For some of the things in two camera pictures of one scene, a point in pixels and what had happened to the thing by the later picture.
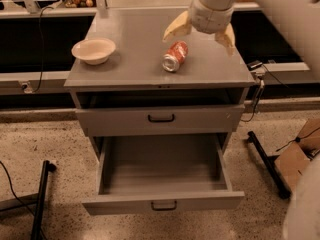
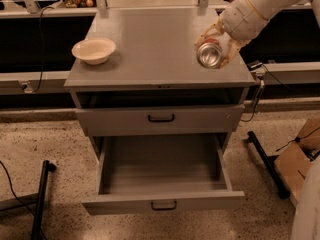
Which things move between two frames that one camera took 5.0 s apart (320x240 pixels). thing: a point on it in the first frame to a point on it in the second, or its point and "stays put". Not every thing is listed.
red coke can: [174, 56] to [209, 53]
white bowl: [94, 50] stays put
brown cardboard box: [290, 163] stays put
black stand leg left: [41, 200] stays put
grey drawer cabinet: [187, 85] stays put
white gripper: [210, 18] to [240, 21]
